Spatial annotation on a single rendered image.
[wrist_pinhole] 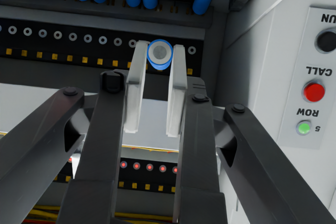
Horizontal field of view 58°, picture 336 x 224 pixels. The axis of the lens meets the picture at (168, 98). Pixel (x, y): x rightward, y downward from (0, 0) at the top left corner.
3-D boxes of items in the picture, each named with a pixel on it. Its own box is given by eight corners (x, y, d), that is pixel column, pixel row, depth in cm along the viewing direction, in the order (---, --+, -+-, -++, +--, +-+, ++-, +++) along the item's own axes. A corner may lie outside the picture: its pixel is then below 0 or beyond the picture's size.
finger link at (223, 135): (185, 118, 14) (251, 126, 14) (183, 74, 18) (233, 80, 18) (181, 146, 14) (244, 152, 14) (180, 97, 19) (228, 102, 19)
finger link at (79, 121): (120, 140, 14) (55, 135, 14) (130, 92, 19) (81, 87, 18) (121, 113, 13) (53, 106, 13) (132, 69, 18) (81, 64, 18)
